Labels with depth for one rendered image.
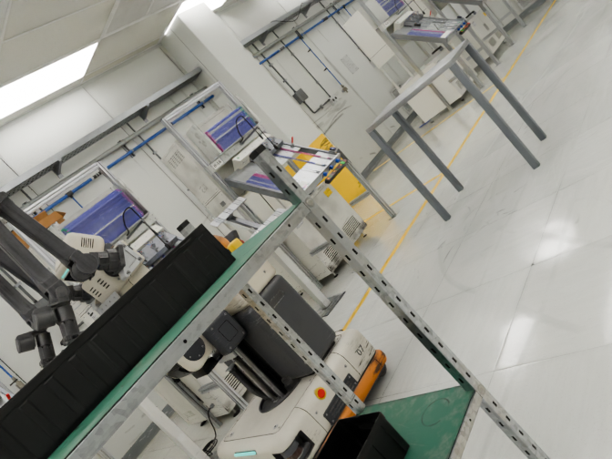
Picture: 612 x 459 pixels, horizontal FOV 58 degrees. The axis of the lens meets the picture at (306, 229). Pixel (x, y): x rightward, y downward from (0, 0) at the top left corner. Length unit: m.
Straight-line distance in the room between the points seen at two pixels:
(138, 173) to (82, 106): 0.89
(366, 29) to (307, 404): 5.82
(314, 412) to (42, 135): 4.37
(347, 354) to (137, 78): 4.90
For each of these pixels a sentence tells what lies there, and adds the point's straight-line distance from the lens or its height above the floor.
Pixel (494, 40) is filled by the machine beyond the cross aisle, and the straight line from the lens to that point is 8.85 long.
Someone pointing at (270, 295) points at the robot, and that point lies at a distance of 2.33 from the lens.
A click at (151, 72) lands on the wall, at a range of 6.83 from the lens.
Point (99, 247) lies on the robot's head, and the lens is 2.31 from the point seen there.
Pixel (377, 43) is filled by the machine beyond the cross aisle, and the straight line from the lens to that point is 7.45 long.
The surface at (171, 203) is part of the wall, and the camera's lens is 6.00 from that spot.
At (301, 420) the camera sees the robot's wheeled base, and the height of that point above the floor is 0.25.
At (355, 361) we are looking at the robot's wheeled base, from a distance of 2.45.
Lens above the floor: 1.05
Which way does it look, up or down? 8 degrees down
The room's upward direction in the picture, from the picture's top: 43 degrees counter-clockwise
